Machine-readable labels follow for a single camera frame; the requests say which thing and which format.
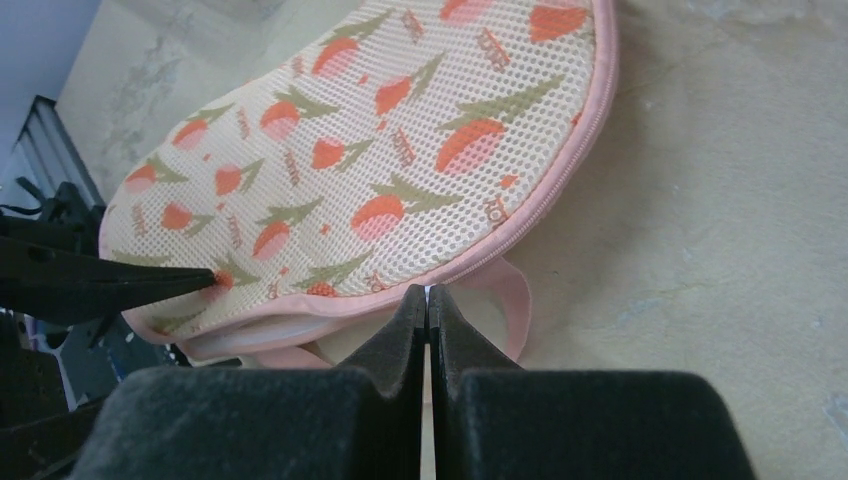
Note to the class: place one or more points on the floral mesh laundry bag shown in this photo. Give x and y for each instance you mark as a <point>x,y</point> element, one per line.
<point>413,143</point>

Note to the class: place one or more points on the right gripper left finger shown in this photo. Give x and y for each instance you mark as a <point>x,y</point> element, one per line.
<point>358,420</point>

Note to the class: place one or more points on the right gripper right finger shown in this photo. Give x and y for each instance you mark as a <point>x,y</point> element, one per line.
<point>496,420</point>

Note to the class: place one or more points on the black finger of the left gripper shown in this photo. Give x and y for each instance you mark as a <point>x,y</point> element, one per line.
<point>67,289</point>

